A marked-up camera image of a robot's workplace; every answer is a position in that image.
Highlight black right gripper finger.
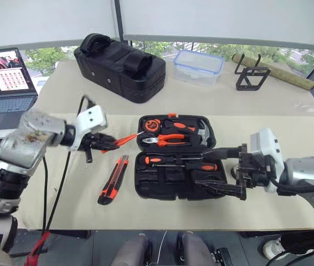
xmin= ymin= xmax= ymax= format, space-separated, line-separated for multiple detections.
xmin=200 ymin=146 xmax=241 ymax=161
xmin=194 ymin=179 xmax=242 ymax=199

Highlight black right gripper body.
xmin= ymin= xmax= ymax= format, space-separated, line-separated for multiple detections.
xmin=234 ymin=143 xmax=271 ymax=201

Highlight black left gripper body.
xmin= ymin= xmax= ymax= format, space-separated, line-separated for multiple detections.
xmin=79 ymin=132 xmax=109 ymax=164

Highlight orange handled long-nose pliers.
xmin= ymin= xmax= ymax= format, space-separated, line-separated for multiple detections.
xmin=114 ymin=131 xmax=145 ymax=147

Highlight orange black utility knife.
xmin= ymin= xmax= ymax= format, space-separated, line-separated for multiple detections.
xmin=97 ymin=155 xmax=130 ymax=206

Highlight black plastic tool case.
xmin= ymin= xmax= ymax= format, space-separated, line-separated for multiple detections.
xmin=133 ymin=112 xmax=229 ymax=202

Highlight orange black tape measure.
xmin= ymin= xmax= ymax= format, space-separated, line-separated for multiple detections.
xmin=142 ymin=117 xmax=162 ymax=133

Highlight grey rounded shape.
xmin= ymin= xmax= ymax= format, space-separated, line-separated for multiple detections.
xmin=177 ymin=231 xmax=216 ymax=266
xmin=110 ymin=234 xmax=152 ymax=266

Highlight small black floor device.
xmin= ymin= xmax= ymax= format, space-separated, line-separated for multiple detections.
xmin=214 ymin=247 xmax=233 ymax=266

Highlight black fabric bag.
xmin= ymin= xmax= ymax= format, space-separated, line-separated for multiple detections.
xmin=73 ymin=33 xmax=167 ymax=104

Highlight white sneaker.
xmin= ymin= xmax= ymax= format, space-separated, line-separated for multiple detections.
xmin=262 ymin=238 xmax=288 ymax=261

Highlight black trouser leg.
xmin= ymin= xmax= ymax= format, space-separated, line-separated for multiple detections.
xmin=280 ymin=229 xmax=314 ymax=256

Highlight clear container blue lid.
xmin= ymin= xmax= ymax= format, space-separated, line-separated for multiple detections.
xmin=172 ymin=49 xmax=225 ymax=87

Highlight rolled olive mat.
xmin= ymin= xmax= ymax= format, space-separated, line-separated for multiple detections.
xmin=231 ymin=53 xmax=314 ymax=90

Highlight grey laptop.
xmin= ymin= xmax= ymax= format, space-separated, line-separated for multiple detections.
xmin=0 ymin=47 xmax=39 ymax=131

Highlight white roller blind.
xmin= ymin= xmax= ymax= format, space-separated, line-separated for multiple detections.
xmin=119 ymin=0 xmax=314 ymax=53
xmin=0 ymin=0 xmax=119 ymax=50

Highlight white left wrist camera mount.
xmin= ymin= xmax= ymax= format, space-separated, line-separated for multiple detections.
xmin=69 ymin=105 xmax=109 ymax=152

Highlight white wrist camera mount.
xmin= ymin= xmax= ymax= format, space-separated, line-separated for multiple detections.
xmin=249 ymin=127 xmax=285 ymax=195
xmin=69 ymin=105 xmax=109 ymax=152

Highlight orange black handled screwdriver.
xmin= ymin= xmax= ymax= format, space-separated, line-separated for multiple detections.
xmin=144 ymin=155 xmax=205 ymax=165
xmin=152 ymin=161 xmax=219 ymax=173

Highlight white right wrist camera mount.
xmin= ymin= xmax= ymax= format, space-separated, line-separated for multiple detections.
xmin=249 ymin=127 xmax=285 ymax=195

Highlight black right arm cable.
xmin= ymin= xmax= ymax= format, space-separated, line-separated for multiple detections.
xmin=267 ymin=165 xmax=314 ymax=196

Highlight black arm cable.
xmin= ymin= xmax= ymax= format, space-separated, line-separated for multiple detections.
xmin=45 ymin=95 xmax=97 ymax=234
xmin=267 ymin=165 xmax=314 ymax=196
xmin=42 ymin=156 xmax=49 ymax=234

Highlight claw hammer black orange handle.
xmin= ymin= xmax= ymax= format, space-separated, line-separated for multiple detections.
xmin=163 ymin=119 xmax=213 ymax=145

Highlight orange handled combination pliers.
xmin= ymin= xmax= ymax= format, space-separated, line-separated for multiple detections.
xmin=142 ymin=133 xmax=187 ymax=147

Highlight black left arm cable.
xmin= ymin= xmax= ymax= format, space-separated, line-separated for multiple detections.
xmin=42 ymin=156 xmax=49 ymax=234
xmin=45 ymin=95 xmax=97 ymax=234

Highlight black wire stand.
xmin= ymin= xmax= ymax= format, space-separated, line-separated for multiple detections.
xmin=234 ymin=53 xmax=272 ymax=92

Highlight thin white cable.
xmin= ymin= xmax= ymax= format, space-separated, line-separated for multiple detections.
xmin=156 ymin=229 xmax=169 ymax=266

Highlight dark window frame post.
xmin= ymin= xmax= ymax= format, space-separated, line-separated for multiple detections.
xmin=114 ymin=0 xmax=127 ymax=43

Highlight red tape on cables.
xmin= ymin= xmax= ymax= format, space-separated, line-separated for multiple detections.
xmin=24 ymin=231 xmax=52 ymax=266

